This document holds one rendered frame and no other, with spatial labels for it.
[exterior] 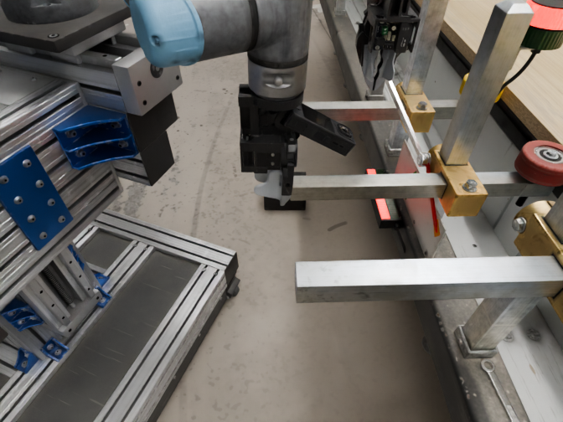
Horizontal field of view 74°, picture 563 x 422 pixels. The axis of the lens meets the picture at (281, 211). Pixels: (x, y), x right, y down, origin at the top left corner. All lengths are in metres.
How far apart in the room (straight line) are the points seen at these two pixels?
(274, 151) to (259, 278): 1.04
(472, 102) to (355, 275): 0.35
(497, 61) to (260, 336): 1.11
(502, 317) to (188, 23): 0.51
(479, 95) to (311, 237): 1.16
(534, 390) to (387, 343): 0.72
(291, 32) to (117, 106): 0.40
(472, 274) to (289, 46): 0.31
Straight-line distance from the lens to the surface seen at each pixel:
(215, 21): 0.40
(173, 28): 0.39
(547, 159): 0.71
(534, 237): 0.48
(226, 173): 1.98
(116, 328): 1.28
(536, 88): 0.93
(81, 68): 0.76
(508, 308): 0.56
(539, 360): 0.82
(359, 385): 1.36
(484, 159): 1.02
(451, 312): 0.70
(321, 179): 0.61
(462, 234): 0.94
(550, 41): 0.61
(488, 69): 0.60
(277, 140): 0.52
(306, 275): 0.36
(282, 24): 0.44
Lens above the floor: 1.26
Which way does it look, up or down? 46 degrees down
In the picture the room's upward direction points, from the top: straight up
